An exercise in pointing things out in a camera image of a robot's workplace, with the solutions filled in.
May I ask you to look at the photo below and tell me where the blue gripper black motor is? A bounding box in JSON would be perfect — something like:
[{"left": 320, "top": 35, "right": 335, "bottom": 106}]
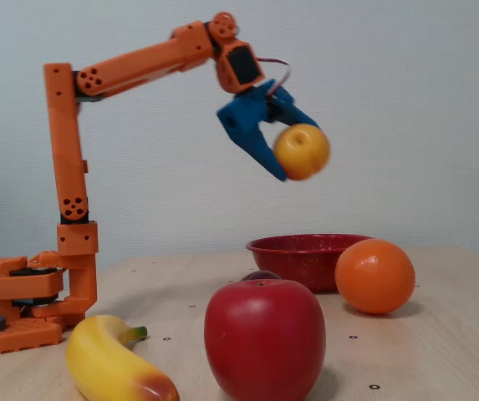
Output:
[{"left": 217, "top": 79, "right": 320, "bottom": 182}]

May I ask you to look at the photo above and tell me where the yellow orange plastic peach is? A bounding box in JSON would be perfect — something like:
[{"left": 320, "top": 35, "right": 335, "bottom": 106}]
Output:
[{"left": 273, "top": 123, "right": 331, "bottom": 181}]

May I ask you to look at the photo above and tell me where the orange waffle robot base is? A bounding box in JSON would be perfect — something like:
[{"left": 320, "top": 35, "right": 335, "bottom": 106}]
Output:
[{"left": 0, "top": 241, "right": 65, "bottom": 356}]

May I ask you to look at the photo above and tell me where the red speckled enamel bowl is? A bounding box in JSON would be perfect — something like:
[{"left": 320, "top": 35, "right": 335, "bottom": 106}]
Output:
[{"left": 246, "top": 234, "right": 376, "bottom": 293}]

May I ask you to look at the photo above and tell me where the dark purple plastic plum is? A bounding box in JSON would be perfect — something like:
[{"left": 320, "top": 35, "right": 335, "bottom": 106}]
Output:
[{"left": 239, "top": 270, "right": 283, "bottom": 282}]

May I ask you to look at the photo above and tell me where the orange plastic orange fruit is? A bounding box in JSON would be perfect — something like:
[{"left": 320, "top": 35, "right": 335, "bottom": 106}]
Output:
[{"left": 334, "top": 238, "right": 416, "bottom": 315}]

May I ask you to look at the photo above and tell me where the red plastic apple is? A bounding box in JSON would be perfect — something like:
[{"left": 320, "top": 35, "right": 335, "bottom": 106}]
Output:
[{"left": 203, "top": 278, "right": 327, "bottom": 401}]

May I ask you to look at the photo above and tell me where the yellow plastic banana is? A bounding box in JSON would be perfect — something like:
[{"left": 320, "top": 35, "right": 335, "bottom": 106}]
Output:
[{"left": 64, "top": 314, "right": 181, "bottom": 401}]

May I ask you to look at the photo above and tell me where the white red black servo cable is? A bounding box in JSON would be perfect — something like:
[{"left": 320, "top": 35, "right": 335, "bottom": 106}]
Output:
[{"left": 257, "top": 56, "right": 293, "bottom": 99}]

